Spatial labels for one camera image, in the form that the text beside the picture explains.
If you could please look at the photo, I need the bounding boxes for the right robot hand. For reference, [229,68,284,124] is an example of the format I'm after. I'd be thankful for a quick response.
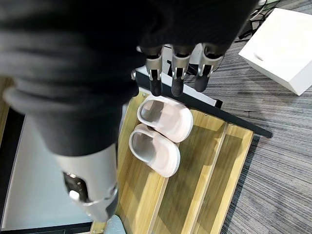
[0,0,259,222]

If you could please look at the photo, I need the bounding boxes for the wooden shoe rack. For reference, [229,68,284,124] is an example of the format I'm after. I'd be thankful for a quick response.
[90,89,255,234]

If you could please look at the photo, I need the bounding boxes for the pink foam slipper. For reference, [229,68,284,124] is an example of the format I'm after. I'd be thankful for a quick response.
[128,123,181,178]
[136,98,194,143]

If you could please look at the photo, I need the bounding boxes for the light blue slipper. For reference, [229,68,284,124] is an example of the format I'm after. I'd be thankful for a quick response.
[103,214,128,234]

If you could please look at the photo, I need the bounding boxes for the white box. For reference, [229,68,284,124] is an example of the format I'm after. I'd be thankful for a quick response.
[238,7,312,96]

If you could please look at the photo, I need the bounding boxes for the black cable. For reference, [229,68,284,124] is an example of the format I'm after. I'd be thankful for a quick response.
[237,0,271,41]

